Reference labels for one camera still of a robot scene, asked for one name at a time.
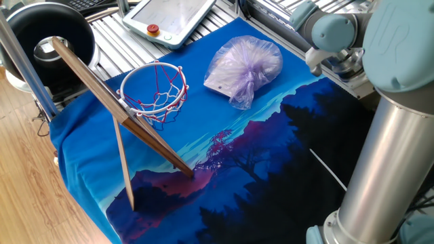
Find blue landscape print cloth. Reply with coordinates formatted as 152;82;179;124
49;17;376;244

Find purple plastic bag with box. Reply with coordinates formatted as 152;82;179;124
203;35;284;111

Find white hoop with net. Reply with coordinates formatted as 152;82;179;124
116;60;190;131

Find white teach pendant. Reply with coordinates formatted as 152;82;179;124
121;0;218;51

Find black keyboard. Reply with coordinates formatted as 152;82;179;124
66;0;106;11

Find white cable tie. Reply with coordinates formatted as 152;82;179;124
308;147;349;192

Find wooden picture frame stand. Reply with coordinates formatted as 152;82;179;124
50;35;195;211

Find aluminium frame post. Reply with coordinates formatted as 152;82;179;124
0;12;60;121

